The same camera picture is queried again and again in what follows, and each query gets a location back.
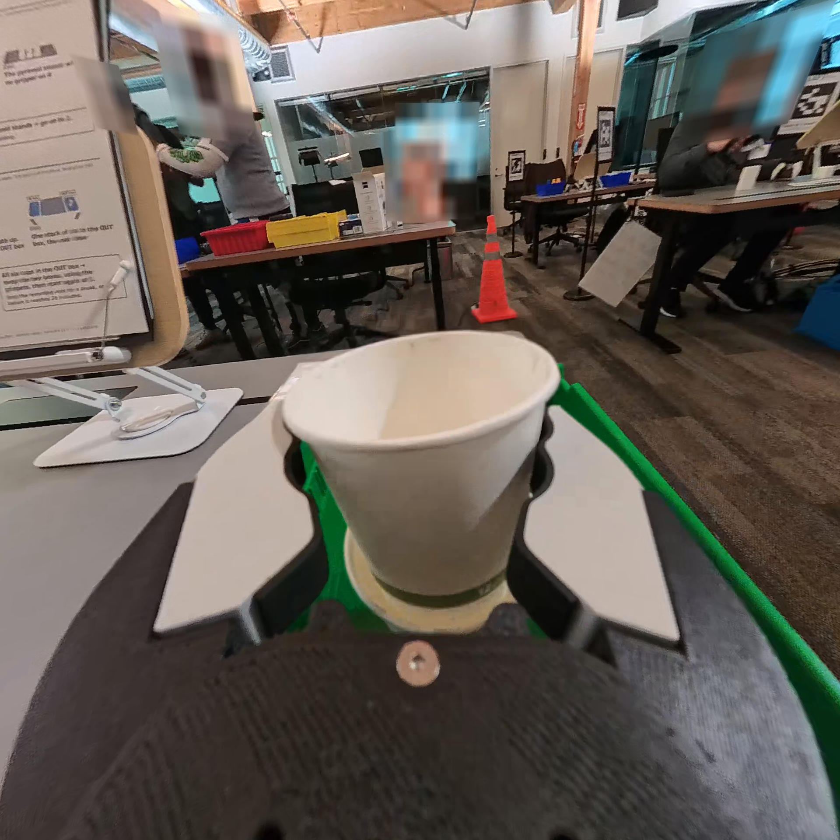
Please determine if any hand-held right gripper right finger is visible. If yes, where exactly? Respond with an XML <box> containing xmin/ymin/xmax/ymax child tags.
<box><xmin>507</xmin><ymin>406</ymin><xmax>681</xmax><ymax>651</ymax></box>

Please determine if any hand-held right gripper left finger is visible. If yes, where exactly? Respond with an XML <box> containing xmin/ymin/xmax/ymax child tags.
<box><xmin>153</xmin><ymin>406</ymin><xmax>327</xmax><ymax>648</ymax></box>

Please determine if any green plastic bin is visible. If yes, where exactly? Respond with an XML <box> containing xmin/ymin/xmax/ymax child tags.
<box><xmin>298</xmin><ymin>379</ymin><xmax>840</xmax><ymax>729</ymax></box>

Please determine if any white paper cup green band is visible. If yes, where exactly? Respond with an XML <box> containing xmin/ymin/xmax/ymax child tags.
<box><xmin>281</xmin><ymin>330</ymin><xmax>562</xmax><ymax>598</ymax></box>
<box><xmin>343</xmin><ymin>532</ymin><xmax>516</xmax><ymax>634</ymax></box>

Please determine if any grey desk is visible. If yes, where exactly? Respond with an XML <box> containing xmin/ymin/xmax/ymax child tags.
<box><xmin>0</xmin><ymin>331</ymin><xmax>572</xmax><ymax>788</ymax></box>

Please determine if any black desk panel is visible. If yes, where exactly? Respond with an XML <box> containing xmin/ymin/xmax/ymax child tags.
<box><xmin>0</xmin><ymin>387</ymin><xmax>139</xmax><ymax>427</ymax></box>

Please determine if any orange traffic cone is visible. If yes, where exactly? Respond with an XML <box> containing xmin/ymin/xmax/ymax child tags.
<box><xmin>471</xmin><ymin>215</ymin><xmax>519</xmax><ymax>324</ymax></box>

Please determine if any grey leaning board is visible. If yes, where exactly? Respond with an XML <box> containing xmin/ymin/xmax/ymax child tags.
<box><xmin>579</xmin><ymin>220</ymin><xmax>662</xmax><ymax>308</ymax></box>

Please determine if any black office chair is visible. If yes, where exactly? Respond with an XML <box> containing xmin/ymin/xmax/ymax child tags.
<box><xmin>282</xmin><ymin>259</ymin><xmax>411</xmax><ymax>349</ymax></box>
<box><xmin>502</xmin><ymin>161</ymin><xmax>592</xmax><ymax>257</ymax></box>

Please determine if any red plastic bin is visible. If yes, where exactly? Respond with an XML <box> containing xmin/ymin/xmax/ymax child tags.
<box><xmin>200</xmin><ymin>221</ymin><xmax>271</xmax><ymax>257</ymax></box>

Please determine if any yellow plastic bin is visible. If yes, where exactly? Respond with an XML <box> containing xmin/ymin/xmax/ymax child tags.
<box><xmin>266</xmin><ymin>210</ymin><xmax>349</xmax><ymax>250</ymax></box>

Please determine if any blue fabric bag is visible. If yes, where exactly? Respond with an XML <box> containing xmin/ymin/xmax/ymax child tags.
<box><xmin>794</xmin><ymin>276</ymin><xmax>840</xmax><ymax>352</ymax></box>

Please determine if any wooden background table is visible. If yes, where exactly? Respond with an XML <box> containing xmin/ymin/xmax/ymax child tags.
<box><xmin>184</xmin><ymin>221</ymin><xmax>457</xmax><ymax>358</ymax></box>

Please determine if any dark work table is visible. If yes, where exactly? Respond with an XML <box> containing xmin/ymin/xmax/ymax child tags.
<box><xmin>521</xmin><ymin>180</ymin><xmax>657</xmax><ymax>266</ymax></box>

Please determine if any wooden work table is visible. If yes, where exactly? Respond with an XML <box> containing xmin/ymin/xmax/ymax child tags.
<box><xmin>637</xmin><ymin>184</ymin><xmax>840</xmax><ymax>355</ymax></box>

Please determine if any white cardboard box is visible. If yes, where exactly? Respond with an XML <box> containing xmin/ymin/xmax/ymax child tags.
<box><xmin>352</xmin><ymin>172</ymin><xmax>388</xmax><ymax>234</ymax></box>

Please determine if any printed instruction sheet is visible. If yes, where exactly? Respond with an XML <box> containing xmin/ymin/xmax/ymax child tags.
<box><xmin>0</xmin><ymin>0</ymin><xmax>153</xmax><ymax>352</ymax></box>

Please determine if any tan document stand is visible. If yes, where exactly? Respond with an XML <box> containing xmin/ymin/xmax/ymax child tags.
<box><xmin>796</xmin><ymin>98</ymin><xmax>840</xmax><ymax>151</ymax></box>

